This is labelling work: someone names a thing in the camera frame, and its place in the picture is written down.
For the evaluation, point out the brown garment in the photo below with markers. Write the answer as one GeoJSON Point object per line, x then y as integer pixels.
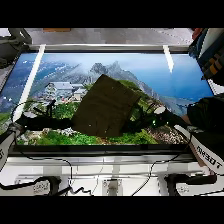
{"type": "Point", "coordinates": [105, 108]}

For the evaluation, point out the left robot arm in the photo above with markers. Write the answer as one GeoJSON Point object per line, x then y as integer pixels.
{"type": "Point", "coordinates": [6, 144]}

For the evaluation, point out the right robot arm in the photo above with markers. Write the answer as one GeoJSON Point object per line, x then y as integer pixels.
{"type": "Point", "coordinates": [207, 154]}

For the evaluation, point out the silver frame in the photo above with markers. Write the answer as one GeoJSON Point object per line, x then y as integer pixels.
{"type": "Point", "coordinates": [113, 160]}

